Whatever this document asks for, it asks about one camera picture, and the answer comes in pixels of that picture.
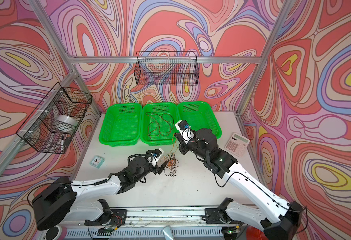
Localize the small green alarm clock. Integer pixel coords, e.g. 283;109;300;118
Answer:
90;156;104;169

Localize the black wire basket left wall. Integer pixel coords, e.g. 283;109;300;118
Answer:
16;83;92;154

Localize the green plastic basket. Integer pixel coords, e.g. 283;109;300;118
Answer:
174;101;222;144
140;103;178;146
98;103;142;147

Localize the black wire basket back wall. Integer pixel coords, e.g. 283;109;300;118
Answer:
134;51;199;86

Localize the grey round speaker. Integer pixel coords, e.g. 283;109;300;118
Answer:
44;226;67;240

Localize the red bucket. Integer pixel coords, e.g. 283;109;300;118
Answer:
245;226;268;240

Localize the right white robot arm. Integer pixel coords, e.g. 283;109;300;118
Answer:
174;126;305;240

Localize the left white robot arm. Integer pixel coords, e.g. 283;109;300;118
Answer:
31;149;165;231

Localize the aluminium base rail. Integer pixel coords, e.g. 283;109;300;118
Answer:
58;205;287;240

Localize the middle green plastic basket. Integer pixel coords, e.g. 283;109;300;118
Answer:
140;103;178;146

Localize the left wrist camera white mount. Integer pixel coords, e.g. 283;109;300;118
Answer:
146;148;163;167

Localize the black wire basket wall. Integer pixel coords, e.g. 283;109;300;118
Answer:
134;51;199;86
16;83;92;154

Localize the red orange cable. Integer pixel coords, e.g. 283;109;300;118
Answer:
145;111;176;142

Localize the white pink calculator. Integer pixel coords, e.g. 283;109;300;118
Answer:
225;133;250;157

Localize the cable bundle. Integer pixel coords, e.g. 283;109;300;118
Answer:
162;152;180;178

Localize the left green plastic basket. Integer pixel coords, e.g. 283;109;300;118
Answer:
98;103;142;147

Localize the right green plastic basket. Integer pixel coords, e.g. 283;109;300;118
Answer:
174;101;222;144

